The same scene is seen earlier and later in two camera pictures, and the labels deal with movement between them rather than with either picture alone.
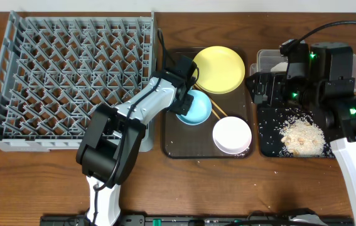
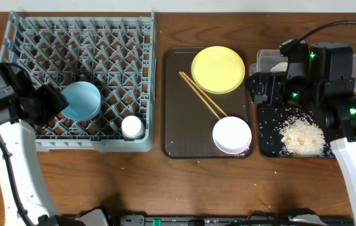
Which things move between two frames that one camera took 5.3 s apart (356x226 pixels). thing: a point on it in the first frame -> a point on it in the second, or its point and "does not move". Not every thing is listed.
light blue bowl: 199,110 -> 84,100
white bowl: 231,135 does not move
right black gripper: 275,82 does not move
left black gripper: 186,105 -> 53,102
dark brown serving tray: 183,141 does not move
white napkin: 280,67 does not move
